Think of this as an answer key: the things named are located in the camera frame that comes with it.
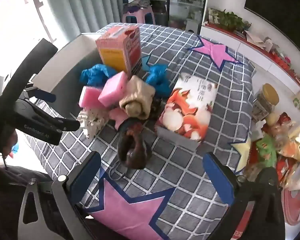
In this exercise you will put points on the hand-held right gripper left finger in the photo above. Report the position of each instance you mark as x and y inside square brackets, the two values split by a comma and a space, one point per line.
[86, 177]

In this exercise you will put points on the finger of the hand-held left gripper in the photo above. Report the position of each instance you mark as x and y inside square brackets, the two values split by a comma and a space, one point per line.
[70, 125]
[45, 96]

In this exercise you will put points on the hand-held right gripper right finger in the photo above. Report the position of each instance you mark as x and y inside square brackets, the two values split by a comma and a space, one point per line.
[218, 180]

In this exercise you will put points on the white polka dot cloth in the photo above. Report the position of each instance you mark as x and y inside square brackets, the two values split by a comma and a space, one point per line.
[93, 123]

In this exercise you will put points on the pink sponge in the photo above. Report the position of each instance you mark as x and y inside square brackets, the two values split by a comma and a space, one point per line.
[88, 98]
[112, 90]

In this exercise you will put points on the white storage box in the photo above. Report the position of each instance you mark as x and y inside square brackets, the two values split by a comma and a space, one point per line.
[65, 62]

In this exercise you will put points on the blue shoe cover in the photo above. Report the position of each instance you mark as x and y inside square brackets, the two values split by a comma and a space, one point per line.
[95, 75]
[157, 78]

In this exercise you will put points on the dark red black sock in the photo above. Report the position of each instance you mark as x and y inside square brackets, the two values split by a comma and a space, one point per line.
[135, 152]

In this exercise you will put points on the beige sock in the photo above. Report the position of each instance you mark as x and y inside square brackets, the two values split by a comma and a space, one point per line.
[137, 97]

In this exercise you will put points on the person's left hand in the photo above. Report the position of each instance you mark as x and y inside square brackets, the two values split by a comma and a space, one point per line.
[12, 140]

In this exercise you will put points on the pile of snack packets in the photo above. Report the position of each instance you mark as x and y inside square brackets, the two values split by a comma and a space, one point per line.
[285, 147]

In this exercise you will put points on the fox print box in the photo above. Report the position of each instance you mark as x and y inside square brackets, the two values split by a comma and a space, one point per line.
[190, 110]

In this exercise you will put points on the red round tray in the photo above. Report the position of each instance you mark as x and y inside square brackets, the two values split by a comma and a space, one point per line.
[295, 210]

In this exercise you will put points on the orange pink carton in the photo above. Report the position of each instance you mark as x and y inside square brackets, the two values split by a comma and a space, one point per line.
[117, 52]

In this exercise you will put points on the jar with yellow lid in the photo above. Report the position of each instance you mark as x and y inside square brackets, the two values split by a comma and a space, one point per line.
[263, 105]

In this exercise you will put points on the grey green curtain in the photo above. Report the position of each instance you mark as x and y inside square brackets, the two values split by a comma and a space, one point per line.
[85, 2]

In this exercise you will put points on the pink plastic stool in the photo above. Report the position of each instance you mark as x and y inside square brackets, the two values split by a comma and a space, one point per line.
[137, 11]

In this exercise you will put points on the dark folded clothes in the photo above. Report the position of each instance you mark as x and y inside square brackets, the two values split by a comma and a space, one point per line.
[140, 4]

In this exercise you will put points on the white low cabinet red top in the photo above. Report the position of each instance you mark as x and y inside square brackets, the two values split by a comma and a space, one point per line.
[240, 47]

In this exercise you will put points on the crumpled paper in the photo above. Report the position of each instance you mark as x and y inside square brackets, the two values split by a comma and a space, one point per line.
[252, 37]

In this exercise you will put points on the green potted plant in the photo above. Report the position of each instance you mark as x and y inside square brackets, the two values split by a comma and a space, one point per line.
[227, 20]

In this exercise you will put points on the glass door cabinet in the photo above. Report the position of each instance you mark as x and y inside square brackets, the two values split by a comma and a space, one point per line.
[185, 5]

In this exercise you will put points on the black television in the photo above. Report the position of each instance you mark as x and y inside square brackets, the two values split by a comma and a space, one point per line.
[277, 5]

